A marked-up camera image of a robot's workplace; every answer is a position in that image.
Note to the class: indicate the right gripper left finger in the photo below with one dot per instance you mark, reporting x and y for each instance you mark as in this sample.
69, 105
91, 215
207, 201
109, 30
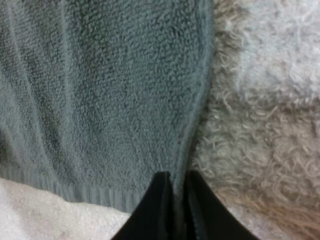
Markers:
150, 215

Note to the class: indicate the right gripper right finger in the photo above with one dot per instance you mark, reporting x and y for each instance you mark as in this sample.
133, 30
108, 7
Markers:
212, 217

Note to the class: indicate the dark grey-green towel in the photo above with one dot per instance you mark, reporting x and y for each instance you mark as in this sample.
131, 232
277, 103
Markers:
107, 95

